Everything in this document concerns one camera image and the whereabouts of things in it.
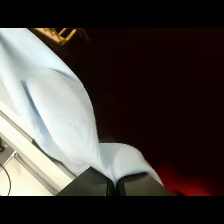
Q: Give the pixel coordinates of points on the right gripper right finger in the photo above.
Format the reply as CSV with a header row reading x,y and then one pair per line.
x,y
140,186

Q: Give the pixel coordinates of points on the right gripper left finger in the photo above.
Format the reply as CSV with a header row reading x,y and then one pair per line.
x,y
91,185

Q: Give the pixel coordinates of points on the light blue shirt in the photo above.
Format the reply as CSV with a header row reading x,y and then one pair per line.
x,y
63,116

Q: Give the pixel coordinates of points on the silver frame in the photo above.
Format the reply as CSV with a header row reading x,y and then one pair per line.
x,y
30,160

